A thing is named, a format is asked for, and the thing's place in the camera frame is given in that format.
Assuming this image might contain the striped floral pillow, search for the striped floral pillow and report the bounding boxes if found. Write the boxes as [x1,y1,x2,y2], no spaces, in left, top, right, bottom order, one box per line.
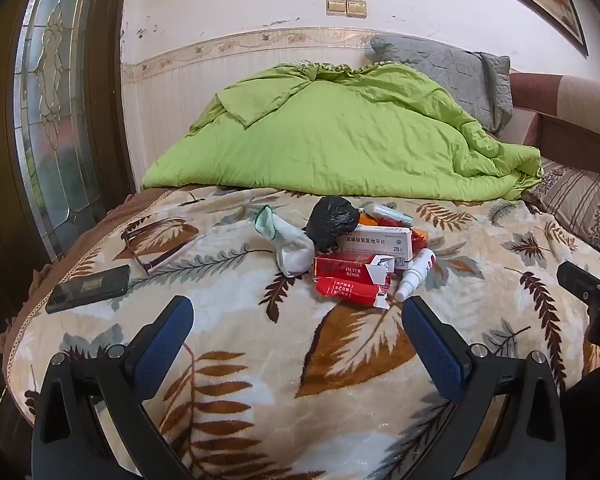
[522,157,600,251]

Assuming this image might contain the red cigarette pack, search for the red cigarette pack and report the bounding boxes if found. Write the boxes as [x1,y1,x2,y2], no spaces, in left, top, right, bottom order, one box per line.
[313,254,396,286]

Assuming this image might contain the white medicine box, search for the white medicine box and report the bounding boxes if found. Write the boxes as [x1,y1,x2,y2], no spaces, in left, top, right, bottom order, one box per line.
[330,225,415,268]

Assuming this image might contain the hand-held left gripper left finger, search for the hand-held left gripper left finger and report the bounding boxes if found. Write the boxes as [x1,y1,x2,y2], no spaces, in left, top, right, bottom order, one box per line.
[31,295,196,480]

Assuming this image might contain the red snack packet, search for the red snack packet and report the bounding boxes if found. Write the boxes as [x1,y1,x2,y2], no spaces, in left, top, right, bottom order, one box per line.
[316,276,392,308]

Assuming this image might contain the white spray bottle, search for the white spray bottle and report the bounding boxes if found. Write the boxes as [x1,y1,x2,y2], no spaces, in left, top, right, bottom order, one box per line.
[394,249,436,303]

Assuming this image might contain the green quilt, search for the green quilt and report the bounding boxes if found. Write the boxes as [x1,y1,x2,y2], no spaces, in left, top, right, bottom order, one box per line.
[141,60,545,202]

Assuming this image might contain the pale blue tissue packet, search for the pale blue tissue packet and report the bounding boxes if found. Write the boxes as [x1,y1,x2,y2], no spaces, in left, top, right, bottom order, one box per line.
[362,204,415,228]

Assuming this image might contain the stained glass door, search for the stained glass door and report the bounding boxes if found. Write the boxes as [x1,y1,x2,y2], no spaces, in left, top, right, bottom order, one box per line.
[0,0,133,311]

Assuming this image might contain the black plastic bag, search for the black plastic bag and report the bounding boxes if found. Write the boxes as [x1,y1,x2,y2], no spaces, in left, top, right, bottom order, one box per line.
[306,196,360,255]

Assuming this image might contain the thin frame eyeglasses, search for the thin frame eyeglasses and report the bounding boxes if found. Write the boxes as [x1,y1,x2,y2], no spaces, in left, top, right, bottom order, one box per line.
[125,222,201,276]

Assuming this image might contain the brown upholstered headboard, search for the brown upholstered headboard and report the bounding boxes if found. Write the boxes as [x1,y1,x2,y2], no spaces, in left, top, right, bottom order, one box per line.
[497,72,600,176]

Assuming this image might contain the black smartphone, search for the black smartphone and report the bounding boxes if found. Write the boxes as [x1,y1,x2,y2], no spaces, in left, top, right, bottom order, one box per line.
[45,264,132,315]

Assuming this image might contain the grey quilted pillow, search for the grey quilted pillow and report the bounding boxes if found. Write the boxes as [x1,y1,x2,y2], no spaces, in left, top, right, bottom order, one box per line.
[369,34,512,136]

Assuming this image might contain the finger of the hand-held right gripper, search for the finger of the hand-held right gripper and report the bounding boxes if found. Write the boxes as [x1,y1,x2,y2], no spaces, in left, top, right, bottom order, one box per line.
[556,260,600,307]

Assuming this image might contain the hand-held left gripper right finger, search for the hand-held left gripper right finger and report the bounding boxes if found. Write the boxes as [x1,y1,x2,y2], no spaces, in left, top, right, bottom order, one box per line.
[401,295,566,480]

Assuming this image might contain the white sock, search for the white sock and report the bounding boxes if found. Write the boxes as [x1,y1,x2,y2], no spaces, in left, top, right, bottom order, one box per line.
[254,205,315,278]

